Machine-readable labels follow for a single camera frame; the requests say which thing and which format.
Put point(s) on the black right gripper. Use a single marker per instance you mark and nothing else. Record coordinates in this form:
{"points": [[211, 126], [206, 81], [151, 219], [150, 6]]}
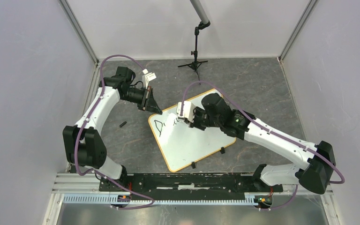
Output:
{"points": [[194, 123]]}

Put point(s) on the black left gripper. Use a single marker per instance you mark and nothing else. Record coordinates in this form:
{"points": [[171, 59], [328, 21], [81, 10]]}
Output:
{"points": [[148, 102]]}

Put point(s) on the yellow framed whiteboard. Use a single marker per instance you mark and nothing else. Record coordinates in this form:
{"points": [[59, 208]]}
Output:
{"points": [[181, 145]]}

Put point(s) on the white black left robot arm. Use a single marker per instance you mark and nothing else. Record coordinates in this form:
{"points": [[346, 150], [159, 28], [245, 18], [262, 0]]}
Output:
{"points": [[83, 143]]}

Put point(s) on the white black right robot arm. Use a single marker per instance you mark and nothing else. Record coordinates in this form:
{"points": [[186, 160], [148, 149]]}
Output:
{"points": [[312, 165]]}

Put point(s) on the grey overhead pole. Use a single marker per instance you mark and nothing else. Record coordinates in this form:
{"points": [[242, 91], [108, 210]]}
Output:
{"points": [[200, 11]]}

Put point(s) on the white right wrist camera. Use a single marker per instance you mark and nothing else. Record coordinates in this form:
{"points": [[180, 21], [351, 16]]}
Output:
{"points": [[185, 111]]}

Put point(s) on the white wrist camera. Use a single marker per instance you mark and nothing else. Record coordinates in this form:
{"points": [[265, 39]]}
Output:
{"points": [[185, 111], [147, 77]]}

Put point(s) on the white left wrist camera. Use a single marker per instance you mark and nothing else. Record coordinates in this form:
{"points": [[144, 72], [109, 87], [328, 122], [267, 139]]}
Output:
{"points": [[147, 77]]}

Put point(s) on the black camera tripod stand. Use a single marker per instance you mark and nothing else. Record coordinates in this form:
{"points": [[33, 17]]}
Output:
{"points": [[195, 64]]}

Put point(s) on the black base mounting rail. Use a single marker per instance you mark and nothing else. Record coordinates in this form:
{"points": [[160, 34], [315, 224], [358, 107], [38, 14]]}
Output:
{"points": [[194, 186]]}

